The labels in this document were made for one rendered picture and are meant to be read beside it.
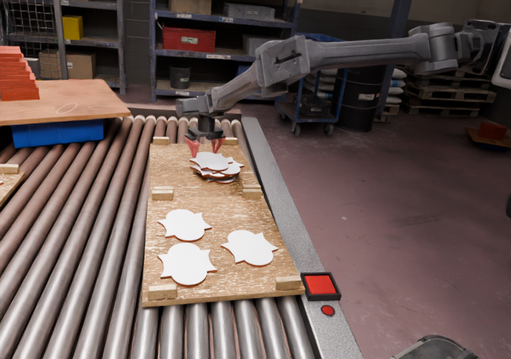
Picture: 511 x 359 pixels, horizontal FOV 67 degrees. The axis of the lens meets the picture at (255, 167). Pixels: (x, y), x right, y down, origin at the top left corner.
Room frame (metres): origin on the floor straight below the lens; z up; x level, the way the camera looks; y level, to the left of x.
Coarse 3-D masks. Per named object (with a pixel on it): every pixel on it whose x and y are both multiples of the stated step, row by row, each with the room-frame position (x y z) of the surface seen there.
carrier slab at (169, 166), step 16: (176, 144) 1.39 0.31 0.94; (208, 144) 1.43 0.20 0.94; (160, 160) 1.23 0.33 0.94; (176, 160) 1.24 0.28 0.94; (240, 160) 1.30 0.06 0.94; (160, 176) 1.11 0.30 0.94; (176, 176) 1.12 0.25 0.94; (192, 176) 1.14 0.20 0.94; (240, 176) 1.18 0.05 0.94; (176, 192) 1.02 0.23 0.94; (192, 192) 1.03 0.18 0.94; (208, 192) 1.04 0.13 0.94; (224, 192) 1.05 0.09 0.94; (240, 192) 1.07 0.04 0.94
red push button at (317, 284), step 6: (306, 276) 0.72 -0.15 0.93; (312, 276) 0.72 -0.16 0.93; (318, 276) 0.73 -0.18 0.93; (324, 276) 0.73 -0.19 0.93; (306, 282) 0.70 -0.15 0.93; (312, 282) 0.70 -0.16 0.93; (318, 282) 0.70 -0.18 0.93; (324, 282) 0.71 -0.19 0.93; (330, 282) 0.71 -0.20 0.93; (312, 288) 0.68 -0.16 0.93; (318, 288) 0.68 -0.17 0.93; (324, 288) 0.69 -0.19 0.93; (330, 288) 0.69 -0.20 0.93
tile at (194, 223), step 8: (168, 216) 0.88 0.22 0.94; (176, 216) 0.88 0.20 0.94; (184, 216) 0.89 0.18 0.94; (192, 216) 0.89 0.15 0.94; (200, 216) 0.90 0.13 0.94; (160, 224) 0.85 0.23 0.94; (168, 224) 0.84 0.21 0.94; (176, 224) 0.84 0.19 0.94; (184, 224) 0.85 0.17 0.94; (192, 224) 0.85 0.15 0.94; (200, 224) 0.86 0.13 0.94; (168, 232) 0.81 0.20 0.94; (176, 232) 0.81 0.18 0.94; (184, 232) 0.81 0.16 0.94; (192, 232) 0.82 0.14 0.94; (200, 232) 0.82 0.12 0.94; (184, 240) 0.79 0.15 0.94; (192, 240) 0.79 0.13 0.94
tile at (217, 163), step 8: (200, 152) 1.22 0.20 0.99; (208, 152) 1.23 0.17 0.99; (192, 160) 1.16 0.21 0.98; (200, 160) 1.16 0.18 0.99; (208, 160) 1.17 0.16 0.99; (216, 160) 1.17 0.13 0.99; (224, 160) 1.18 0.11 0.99; (200, 168) 1.12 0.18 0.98; (208, 168) 1.12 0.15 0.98; (216, 168) 1.12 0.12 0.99; (224, 168) 1.12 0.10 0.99
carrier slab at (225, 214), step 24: (216, 216) 0.92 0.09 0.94; (240, 216) 0.93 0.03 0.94; (264, 216) 0.95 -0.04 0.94; (168, 240) 0.78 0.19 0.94; (216, 240) 0.81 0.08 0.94; (144, 264) 0.69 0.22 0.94; (216, 264) 0.72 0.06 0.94; (240, 264) 0.73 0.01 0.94; (288, 264) 0.75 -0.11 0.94; (144, 288) 0.61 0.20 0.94; (192, 288) 0.63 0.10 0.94; (216, 288) 0.64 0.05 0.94; (240, 288) 0.65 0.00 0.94; (264, 288) 0.66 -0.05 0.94
